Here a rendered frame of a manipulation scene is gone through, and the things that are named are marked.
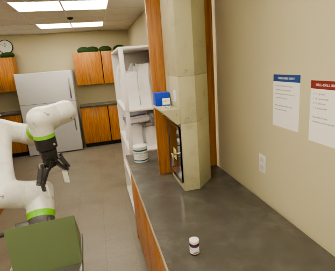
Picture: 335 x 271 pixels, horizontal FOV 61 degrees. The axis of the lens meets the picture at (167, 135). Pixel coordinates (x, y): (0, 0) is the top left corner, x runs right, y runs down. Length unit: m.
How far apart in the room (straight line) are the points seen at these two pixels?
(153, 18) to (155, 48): 0.20
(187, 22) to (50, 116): 0.98
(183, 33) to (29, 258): 1.42
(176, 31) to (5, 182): 1.21
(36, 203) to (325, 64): 1.41
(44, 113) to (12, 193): 0.39
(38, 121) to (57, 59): 6.03
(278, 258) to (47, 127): 1.16
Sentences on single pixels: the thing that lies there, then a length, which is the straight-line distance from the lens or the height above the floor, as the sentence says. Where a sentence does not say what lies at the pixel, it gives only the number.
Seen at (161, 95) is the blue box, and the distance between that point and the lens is 1.99.
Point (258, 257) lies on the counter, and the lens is 1.42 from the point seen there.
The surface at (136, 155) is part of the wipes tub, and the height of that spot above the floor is 1.01.
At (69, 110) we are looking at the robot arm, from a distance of 1.40.
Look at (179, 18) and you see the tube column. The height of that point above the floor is 2.05.
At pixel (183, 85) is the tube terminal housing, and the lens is 1.81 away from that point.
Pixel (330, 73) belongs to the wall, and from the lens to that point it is 1.36.
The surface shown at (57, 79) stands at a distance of 6.65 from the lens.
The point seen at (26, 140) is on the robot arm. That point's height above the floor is 1.44.
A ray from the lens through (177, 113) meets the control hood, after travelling 1.82.
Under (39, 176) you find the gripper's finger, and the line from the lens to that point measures 1.40.
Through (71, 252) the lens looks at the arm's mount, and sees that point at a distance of 1.46.
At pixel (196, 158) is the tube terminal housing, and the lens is 1.93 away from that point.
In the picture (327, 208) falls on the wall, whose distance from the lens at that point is 1.49.
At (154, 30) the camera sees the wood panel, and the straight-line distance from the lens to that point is 2.15.
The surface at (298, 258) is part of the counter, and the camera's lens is 1.46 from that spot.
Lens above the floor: 1.80
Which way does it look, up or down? 14 degrees down
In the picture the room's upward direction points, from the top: 4 degrees counter-clockwise
